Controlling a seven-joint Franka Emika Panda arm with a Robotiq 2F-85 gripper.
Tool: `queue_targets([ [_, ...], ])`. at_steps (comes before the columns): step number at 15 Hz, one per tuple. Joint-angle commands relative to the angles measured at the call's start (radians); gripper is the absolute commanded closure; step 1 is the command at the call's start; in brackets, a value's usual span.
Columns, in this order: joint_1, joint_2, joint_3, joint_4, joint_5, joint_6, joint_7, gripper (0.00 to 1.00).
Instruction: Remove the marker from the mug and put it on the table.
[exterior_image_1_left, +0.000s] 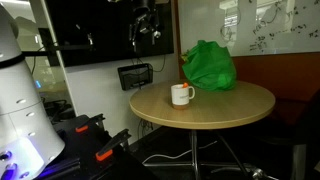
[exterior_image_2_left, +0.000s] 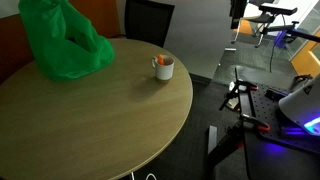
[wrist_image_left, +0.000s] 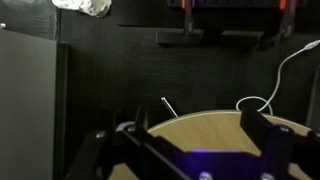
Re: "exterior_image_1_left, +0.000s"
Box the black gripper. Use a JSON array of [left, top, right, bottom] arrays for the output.
[[130, 7, 161, 52]]

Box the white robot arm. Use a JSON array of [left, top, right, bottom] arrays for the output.
[[0, 6, 158, 180]]

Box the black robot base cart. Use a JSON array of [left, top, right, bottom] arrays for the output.
[[35, 117, 159, 180]]

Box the white ceramic mug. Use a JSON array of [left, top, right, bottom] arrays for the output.
[[171, 84, 195, 110]]

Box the green fabric bag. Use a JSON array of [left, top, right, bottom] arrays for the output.
[[181, 40, 237, 91]]

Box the whiteboard with writing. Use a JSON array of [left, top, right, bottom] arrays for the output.
[[178, 0, 320, 56]]

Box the round wooden table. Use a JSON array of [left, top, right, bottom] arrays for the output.
[[129, 81, 276, 180]]

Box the black clamp orange tip far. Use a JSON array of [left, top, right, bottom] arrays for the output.
[[75, 114, 104, 133]]

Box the black clamp orange tip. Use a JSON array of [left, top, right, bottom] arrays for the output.
[[75, 114, 104, 133], [95, 129, 131, 162]]

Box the black clamp orange tip near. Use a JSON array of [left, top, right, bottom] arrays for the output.
[[95, 129, 131, 162]]

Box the orange upholstered bench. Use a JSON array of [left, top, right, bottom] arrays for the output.
[[233, 53, 320, 125]]

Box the black wall file holder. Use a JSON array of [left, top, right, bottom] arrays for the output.
[[117, 63, 153, 91]]

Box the black wall monitor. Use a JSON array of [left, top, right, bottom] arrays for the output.
[[45, 0, 174, 67]]

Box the white floor cable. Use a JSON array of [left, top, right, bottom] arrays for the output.
[[142, 140, 218, 165]]

